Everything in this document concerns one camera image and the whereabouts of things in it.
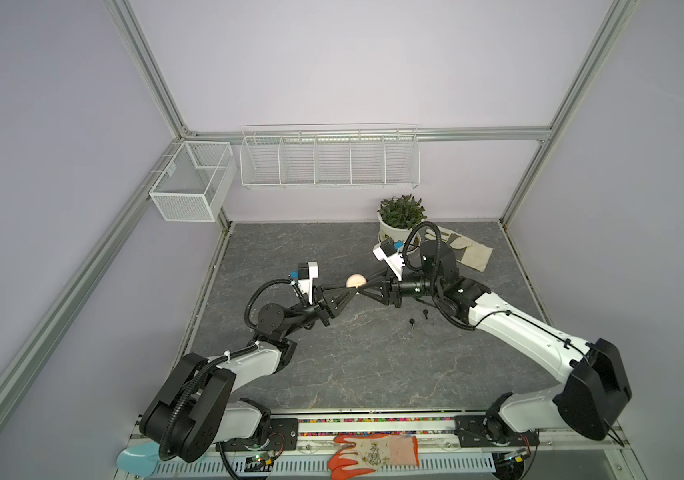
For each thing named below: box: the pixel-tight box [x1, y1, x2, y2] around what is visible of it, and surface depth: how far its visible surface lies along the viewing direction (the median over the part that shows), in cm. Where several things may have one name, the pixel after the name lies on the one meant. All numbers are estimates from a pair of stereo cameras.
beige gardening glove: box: [424, 227, 493, 272], surface depth 114 cm
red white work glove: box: [328, 434, 420, 479], surface depth 71 cm
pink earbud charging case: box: [346, 274, 367, 288], surface depth 70 cm
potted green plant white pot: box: [377, 194, 427, 252], surface depth 104 cm
